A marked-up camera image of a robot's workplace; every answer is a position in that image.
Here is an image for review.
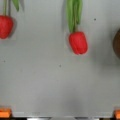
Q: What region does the brown cylindrical vase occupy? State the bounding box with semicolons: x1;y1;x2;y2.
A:
113;29;120;59

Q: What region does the orange table clamp left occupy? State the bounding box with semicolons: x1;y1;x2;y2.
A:
0;109;11;118

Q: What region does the orange table clamp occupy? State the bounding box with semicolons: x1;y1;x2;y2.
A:
114;110;120;119
0;109;11;118

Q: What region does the orange table clamp right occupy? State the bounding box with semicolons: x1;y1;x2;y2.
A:
114;110;120;119

